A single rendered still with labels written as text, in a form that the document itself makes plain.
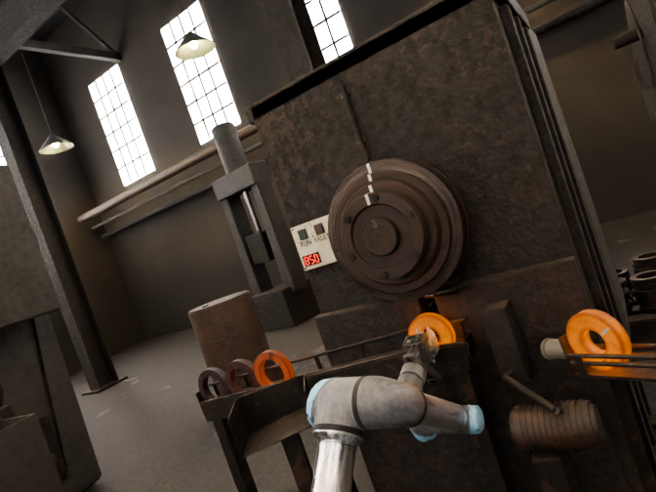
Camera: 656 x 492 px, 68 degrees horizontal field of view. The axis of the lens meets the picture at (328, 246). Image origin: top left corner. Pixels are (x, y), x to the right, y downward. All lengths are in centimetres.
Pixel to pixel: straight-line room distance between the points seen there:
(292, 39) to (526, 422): 400
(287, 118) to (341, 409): 118
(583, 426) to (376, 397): 61
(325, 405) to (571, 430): 68
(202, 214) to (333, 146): 890
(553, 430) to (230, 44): 915
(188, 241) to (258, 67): 403
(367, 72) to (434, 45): 24
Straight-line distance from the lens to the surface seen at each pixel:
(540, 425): 152
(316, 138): 187
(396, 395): 111
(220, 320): 428
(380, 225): 151
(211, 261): 1073
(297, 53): 479
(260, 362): 209
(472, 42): 167
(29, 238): 380
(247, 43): 971
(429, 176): 153
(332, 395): 115
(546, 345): 152
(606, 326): 137
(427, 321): 167
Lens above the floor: 120
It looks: 2 degrees down
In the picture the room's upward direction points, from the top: 19 degrees counter-clockwise
